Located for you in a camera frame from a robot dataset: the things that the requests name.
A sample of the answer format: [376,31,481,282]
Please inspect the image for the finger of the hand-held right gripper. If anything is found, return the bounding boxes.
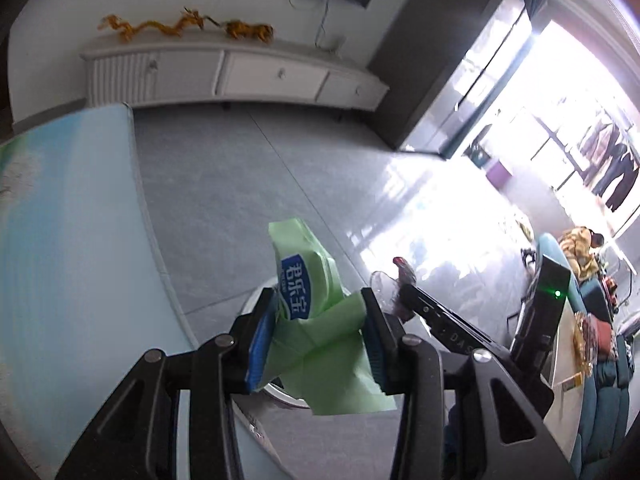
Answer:
[395,284,427,322]

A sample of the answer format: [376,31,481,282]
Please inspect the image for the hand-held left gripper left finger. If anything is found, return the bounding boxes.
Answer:
[55,287,278,480]

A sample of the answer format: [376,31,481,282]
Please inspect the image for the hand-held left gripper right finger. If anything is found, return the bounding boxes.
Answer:
[360,287,576,480]

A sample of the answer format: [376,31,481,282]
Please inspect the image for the clear plastic wrapper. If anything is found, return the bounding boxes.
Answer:
[370,256,419,322]

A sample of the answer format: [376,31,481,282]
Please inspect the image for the white trash bin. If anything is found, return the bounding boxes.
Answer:
[239,285,314,411]

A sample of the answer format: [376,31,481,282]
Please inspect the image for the green plastic packet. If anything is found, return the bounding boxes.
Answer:
[267,217,399,417]

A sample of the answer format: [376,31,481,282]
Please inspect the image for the yellow cloth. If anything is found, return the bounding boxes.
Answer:
[557,227,602,282]

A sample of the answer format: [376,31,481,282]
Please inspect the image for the red cushion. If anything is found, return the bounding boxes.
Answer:
[589,320,614,362]

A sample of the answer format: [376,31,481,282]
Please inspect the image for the beige side table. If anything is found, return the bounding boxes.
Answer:
[542,300,597,463]

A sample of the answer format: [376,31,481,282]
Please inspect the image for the blue sofa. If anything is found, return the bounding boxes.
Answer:
[534,232,640,480]

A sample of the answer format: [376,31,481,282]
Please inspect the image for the purple box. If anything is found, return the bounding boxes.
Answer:
[487,160,514,189]

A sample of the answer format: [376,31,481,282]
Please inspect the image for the hanging clothes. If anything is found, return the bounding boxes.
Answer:
[579,109,640,212]

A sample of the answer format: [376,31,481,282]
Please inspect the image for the grey tall cabinet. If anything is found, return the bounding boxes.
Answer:
[367,0,534,161]

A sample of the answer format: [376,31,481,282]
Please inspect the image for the white television cabinet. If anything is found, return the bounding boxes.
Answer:
[80,37,390,112]

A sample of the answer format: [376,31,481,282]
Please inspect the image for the blue-green curtain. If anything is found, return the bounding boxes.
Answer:
[517,0,552,36]

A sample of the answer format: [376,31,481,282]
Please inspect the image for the golden tiger figurine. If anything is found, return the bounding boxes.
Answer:
[223,20,275,43]

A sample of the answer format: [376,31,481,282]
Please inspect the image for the golden dragon figurine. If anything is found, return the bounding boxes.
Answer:
[97,7,222,44]

